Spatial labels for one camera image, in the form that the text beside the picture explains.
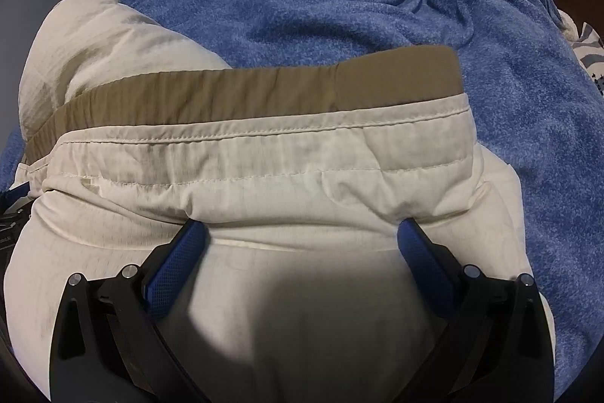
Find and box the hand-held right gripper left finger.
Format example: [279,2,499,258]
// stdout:
[49,219,211,403]

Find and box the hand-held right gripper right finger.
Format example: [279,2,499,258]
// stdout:
[398,218,555,403]

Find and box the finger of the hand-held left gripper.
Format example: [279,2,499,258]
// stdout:
[1,186,30,209]

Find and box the white hooded puffer jacket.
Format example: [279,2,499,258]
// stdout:
[5,0,548,403]

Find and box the striped printed pillow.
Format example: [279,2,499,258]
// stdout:
[571,22,604,97]

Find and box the white pompom cloth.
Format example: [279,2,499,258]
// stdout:
[558,9,579,41]

